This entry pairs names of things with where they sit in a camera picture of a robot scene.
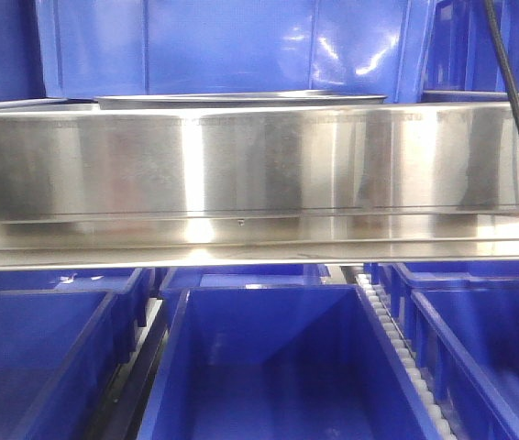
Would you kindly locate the silver metal tray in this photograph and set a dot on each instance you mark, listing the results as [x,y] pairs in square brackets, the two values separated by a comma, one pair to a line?
[238,100]

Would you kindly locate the white conveyor roller track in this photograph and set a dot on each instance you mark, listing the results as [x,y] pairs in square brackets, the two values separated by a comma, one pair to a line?
[378,300]

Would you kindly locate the blue bin lower centre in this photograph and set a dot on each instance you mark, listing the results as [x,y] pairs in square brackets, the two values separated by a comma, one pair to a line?
[305,362]

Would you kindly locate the large blue plastic bin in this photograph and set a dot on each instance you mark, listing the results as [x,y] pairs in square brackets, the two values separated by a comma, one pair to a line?
[94,48]

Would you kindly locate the blue bin lower right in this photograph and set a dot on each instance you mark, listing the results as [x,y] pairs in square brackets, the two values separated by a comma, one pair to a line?
[467,345]

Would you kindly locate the blue bin lower left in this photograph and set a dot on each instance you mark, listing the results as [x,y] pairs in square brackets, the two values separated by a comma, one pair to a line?
[57,352]

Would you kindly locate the blue plastic bin at right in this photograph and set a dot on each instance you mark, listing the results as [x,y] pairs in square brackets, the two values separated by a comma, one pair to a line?
[462,65]

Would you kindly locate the stainless steel shelf front rail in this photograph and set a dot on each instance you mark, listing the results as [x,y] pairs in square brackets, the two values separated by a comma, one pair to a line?
[81,186]

